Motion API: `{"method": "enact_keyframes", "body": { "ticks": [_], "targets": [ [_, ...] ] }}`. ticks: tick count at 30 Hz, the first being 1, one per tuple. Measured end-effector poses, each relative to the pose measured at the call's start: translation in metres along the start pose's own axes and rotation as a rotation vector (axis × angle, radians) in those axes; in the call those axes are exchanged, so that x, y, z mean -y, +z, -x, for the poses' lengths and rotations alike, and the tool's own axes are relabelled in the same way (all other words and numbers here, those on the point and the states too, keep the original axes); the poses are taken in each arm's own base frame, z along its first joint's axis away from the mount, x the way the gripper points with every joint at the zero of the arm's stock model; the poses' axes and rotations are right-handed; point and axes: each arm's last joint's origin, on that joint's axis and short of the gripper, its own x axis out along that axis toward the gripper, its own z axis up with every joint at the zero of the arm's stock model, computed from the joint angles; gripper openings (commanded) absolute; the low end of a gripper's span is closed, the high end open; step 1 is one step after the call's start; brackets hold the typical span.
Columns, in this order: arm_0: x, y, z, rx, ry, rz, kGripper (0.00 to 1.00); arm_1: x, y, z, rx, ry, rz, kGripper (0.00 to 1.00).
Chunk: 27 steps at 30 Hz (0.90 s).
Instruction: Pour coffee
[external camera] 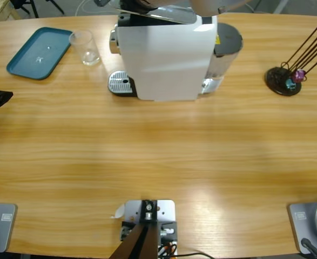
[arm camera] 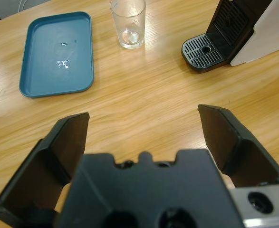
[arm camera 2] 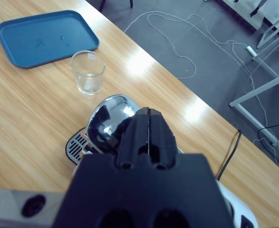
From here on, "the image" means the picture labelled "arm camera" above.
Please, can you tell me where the white capsule coffee machine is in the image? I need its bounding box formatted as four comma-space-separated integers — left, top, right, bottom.
181, 0, 279, 73

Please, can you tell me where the clear drinking glass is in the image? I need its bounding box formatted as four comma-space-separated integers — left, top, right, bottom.
109, 0, 146, 50

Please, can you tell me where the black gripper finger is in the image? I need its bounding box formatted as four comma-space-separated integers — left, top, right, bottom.
0, 112, 90, 228
197, 104, 279, 190

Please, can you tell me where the teal plastic tray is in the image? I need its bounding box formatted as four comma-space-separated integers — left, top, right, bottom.
19, 11, 95, 99

